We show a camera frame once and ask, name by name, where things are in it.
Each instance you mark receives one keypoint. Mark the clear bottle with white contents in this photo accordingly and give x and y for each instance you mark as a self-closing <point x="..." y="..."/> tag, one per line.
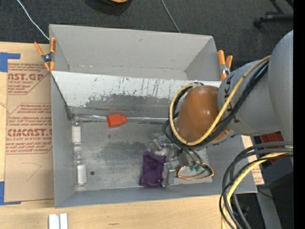
<point x="76" y="133"/>
<point x="81" y="174"/>

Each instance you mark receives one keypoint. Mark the brown cardboard board red print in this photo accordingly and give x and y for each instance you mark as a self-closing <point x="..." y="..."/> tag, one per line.
<point x="28" y="175"/>

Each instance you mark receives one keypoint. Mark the orange-red plastic block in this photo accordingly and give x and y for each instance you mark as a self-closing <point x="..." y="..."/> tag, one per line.
<point x="116" y="121"/>

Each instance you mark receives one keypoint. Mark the orange-rimmed clear sunglasses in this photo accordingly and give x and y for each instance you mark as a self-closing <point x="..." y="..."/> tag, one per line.
<point x="188" y="174"/>

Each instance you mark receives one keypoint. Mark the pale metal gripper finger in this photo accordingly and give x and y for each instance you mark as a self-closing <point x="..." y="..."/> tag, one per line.
<point x="158" y="144"/>
<point x="169" y="175"/>

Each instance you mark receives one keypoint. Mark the grey metal bin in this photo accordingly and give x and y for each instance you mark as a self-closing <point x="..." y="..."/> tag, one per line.
<point x="124" y="151"/>

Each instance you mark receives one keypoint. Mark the purple cloth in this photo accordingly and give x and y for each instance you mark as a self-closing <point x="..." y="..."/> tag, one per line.
<point x="152" y="169"/>

